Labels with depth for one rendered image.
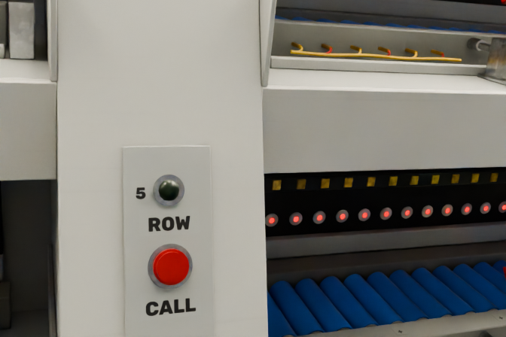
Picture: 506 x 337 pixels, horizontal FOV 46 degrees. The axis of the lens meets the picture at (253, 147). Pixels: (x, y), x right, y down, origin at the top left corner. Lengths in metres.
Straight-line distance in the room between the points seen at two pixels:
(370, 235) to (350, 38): 0.18
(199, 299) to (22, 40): 0.15
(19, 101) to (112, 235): 0.07
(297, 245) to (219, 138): 0.21
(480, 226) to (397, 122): 0.26
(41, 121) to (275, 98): 0.11
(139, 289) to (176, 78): 0.10
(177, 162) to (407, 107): 0.13
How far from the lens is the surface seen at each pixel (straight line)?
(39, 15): 0.48
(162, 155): 0.27
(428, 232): 0.54
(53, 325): 0.35
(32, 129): 0.28
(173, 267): 0.27
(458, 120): 0.35
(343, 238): 0.49
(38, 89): 0.27
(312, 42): 0.38
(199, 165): 0.27
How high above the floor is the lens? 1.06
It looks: 2 degrees up
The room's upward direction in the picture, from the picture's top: 1 degrees counter-clockwise
